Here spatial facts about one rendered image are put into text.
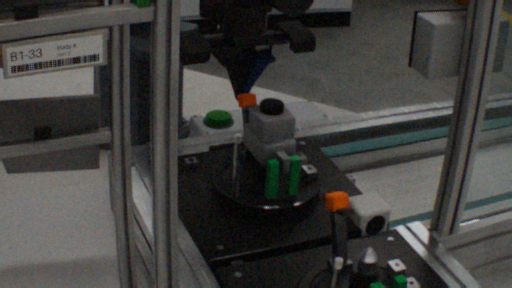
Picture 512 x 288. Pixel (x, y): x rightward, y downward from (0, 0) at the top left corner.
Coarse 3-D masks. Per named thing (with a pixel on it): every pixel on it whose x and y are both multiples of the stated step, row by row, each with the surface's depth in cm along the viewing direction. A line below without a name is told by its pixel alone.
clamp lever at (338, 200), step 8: (336, 192) 82; (344, 192) 82; (328, 200) 82; (336, 200) 81; (344, 200) 81; (328, 208) 82; (336, 208) 81; (344, 208) 81; (336, 216) 82; (344, 216) 80; (336, 224) 82; (344, 224) 82; (336, 232) 82; (344, 232) 82; (336, 240) 82; (344, 240) 82; (336, 248) 82; (344, 248) 83; (336, 256) 82; (344, 256) 83
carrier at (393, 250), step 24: (360, 240) 92; (384, 240) 92; (240, 264) 87; (264, 264) 87; (288, 264) 87; (312, 264) 87; (336, 264) 71; (360, 264) 77; (384, 264) 84; (408, 264) 88
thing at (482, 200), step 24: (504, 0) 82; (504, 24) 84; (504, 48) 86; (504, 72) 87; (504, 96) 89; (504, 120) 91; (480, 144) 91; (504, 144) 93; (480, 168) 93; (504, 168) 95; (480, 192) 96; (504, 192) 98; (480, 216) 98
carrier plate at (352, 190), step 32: (320, 160) 109; (192, 192) 100; (320, 192) 101; (352, 192) 101; (192, 224) 93; (224, 224) 94; (256, 224) 94; (288, 224) 94; (320, 224) 95; (352, 224) 95; (224, 256) 88; (256, 256) 89
